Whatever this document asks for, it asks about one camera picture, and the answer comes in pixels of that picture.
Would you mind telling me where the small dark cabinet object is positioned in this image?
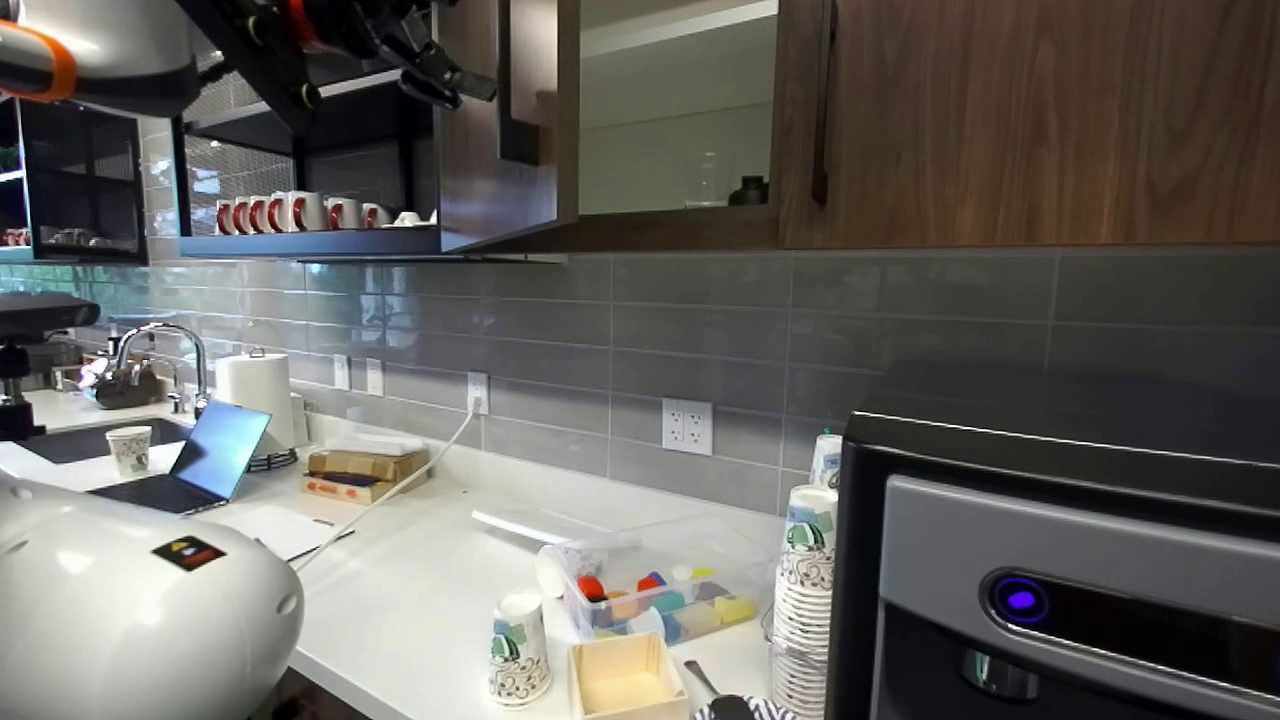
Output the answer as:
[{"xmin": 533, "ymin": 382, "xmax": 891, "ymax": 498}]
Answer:
[{"xmin": 723, "ymin": 167, "xmax": 777, "ymax": 211}]

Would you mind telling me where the wood wall cabinet carcass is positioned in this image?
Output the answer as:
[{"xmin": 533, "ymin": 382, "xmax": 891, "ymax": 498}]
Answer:
[{"xmin": 555, "ymin": 0, "xmax": 790, "ymax": 259}]

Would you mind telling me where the clear plastic toy container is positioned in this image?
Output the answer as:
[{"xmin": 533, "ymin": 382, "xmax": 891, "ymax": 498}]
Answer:
[{"xmin": 535, "ymin": 523, "xmax": 781, "ymax": 648}]

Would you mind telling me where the white paper sheet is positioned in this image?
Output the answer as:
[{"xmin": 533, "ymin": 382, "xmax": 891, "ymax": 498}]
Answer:
[{"xmin": 214, "ymin": 498, "xmax": 360, "ymax": 567}]

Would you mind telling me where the chrome kitchen faucet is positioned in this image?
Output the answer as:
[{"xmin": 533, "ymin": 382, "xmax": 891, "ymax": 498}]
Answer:
[{"xmin": 107, "ymin": 317, "xmax": 212, "ymax": 418}]

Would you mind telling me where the printed cup behind stack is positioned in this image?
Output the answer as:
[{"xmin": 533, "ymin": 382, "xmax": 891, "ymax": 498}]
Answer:
[{"xmin": 809, "ymin": 429, "xmax": 848, "ymax": 491}]

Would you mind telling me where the wide dark wood cabinet door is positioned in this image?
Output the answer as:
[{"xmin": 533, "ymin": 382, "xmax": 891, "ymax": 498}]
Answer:
[{"xmin": 777, "ymin": 0, "xmax": 1280, "ymax": 254}]

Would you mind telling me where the wide white wall outlet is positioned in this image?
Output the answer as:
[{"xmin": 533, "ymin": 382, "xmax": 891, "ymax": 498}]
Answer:
[{"xmin": 661, "ymin": 393, "xmax": 714, "ymax": 458}]

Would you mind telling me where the blue open wall shelf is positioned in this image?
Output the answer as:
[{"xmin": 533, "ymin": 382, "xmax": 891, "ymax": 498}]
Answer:
[{"xmin": 168, "ymin": 75, "xmax": 443, "ymax": 263}]

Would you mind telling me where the black open shelving unit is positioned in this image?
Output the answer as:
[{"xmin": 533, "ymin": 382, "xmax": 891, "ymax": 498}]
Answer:
[{"xmin": 0, "ymin": 92, "xmax": 152, "ymax": 266}]

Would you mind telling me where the square wooden box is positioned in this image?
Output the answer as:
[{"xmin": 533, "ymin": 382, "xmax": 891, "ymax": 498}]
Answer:
[{"xmin": 569, "ymin": 628, "xmax": 690, "ymax": 720}]

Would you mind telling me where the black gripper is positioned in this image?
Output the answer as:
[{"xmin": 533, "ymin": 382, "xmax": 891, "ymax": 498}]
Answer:
[{"xmin": 240, "ymin": 0, "xmax": 503, "ymax": 114}]

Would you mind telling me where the printed paper cup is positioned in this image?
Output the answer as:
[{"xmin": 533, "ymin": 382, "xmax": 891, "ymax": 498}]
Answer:
[{"xmin": 485, "ymin": 589, "xmax": 555, "ymax": 706}]

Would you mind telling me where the small paper cup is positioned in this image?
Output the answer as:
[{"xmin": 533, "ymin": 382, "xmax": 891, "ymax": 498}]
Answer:
[{"xmin": 105, "ymin": 418, "xmax": 159, "ymax": 482}]

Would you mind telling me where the blue screen laptop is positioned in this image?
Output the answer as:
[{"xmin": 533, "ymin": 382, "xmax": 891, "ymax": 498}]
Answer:
[{"xmin": 89, "ymin": 401, "xmax": 277, "ymax": 519}]

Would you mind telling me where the plastic water bottle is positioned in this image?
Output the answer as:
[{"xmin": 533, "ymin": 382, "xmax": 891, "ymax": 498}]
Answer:
[{"xmin": 768, "ymin": 479, "xmax": 845, "ymax": 667}]

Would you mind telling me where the white paper towel roll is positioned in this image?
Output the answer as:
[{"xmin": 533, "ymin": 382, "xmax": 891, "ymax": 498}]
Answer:
[{"xmin": 209, "ymin": 345, "xmax": 307, "ymax": 458}]

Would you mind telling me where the yellow triangle block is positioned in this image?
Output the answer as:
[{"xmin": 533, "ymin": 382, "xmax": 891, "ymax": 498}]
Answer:
[{"xmin": 702, "ymin": 592, "xmax": 765, "ymax": 631}]

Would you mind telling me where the black coffee machine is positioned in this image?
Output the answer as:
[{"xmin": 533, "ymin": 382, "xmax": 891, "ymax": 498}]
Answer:
[{"xmin": 0, "ymin": 291, "xmax": 105, "ymax": 444}]

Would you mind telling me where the white power cable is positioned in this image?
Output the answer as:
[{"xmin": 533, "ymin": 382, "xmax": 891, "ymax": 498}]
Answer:
[{"xmin": 285, "ymin": 393, "xmax": 488, "ymax": 575}]

